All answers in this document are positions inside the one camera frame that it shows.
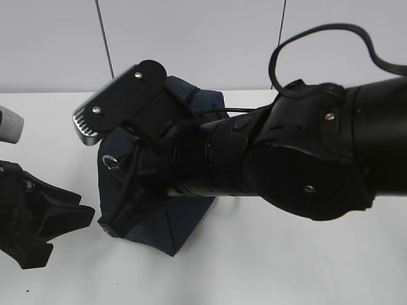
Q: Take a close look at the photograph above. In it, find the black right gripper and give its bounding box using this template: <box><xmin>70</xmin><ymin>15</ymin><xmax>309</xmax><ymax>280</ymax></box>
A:
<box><xmin>98</xmin><ymin>127</ymin><xmax>181</xmax><ymax>237</ymax></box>

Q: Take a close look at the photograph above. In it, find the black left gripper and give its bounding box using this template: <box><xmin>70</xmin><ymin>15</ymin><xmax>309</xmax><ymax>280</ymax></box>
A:
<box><xmin>1</xmin><ymin>160</ymin><xmax>95</xmax><ymax>269</ymax></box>

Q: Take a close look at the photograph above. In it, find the dark navy fabric lunch bag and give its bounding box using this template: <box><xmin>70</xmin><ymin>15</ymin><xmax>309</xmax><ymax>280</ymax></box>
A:
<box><xmin>97</xmin><ymin>76</ymin><xmax>224</xmax><ymax>256</ymax></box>

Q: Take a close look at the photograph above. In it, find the silver zipper pull ring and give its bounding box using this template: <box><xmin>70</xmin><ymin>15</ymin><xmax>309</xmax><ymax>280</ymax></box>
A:
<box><xmin>102</xmin><ymin>154</ymin><xmax>121</xmax><ymax>171</ymax></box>

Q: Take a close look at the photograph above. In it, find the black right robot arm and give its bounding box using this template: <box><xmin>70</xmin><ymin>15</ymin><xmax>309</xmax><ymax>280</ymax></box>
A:
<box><xmin>99</xmin><ymin>77</ymin><xmax>406</xmax><ymax>237</ymax></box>

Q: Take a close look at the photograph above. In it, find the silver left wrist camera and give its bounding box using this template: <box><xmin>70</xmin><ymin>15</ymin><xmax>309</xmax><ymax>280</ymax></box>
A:
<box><xmin>0</xmin><ymin>106</ymin><xmax>24</xmax><ymax>144</ymax></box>

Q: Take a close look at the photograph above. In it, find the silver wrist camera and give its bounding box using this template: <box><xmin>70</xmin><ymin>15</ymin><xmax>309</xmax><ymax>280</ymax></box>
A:
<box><xmin>72</xmin><ymin>60</ymin><xmax>195</xmax><ymax>149</ymax></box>
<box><xmin>0</xmin><ymin>106</ymin><xmax>24</xmax><ymax>144</ymax></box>

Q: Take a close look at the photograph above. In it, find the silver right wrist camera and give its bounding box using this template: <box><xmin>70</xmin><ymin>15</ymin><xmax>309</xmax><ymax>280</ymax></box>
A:
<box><xmin>72</xmin><ymin>60</ymin><xmax>195</xmax><ymax>149</ymax></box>

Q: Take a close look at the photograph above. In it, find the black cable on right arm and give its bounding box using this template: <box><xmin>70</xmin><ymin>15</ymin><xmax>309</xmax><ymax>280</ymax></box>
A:
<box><xmin>193</xmin><ymin>22</ymin><xmax>407</xmax><ymax>115</ymax></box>

